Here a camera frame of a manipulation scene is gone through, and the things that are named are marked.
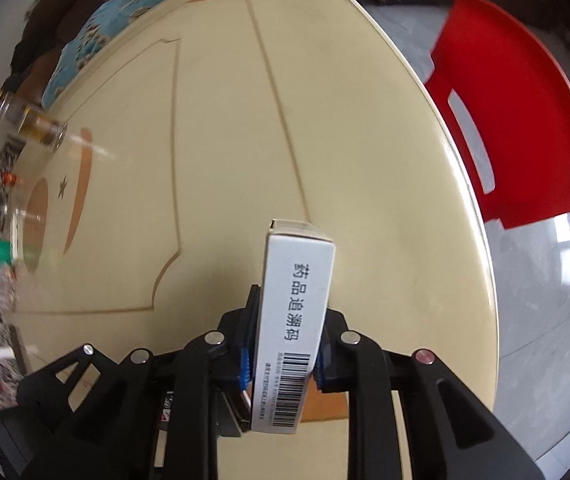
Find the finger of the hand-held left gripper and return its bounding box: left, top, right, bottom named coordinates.
left=15, top=341, right=120, bottom=461

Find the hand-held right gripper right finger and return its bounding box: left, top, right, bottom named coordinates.
left=316, top=309, right=546, bottom=480

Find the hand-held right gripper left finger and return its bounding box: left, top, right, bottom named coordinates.
left=55, top=285, right=260, bottom=480

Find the white medicine box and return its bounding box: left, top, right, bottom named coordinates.
left=249, top=218, right=337, bottom=435

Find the round wooden table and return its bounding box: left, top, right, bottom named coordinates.
left=10, top=0, right=498, bottom=480

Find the glass jar with gold lid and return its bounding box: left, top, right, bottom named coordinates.
left=0, top=89, right=68, bottom=148

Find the red plastic stool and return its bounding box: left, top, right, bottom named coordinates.
left=424, top=0, right=570, bottom=232

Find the brown sofa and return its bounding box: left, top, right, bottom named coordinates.
left=8, top=0, right=116, bottom=96

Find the teal floral cushion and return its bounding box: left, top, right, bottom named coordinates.
left=44, top=0, right=198, bottom=107

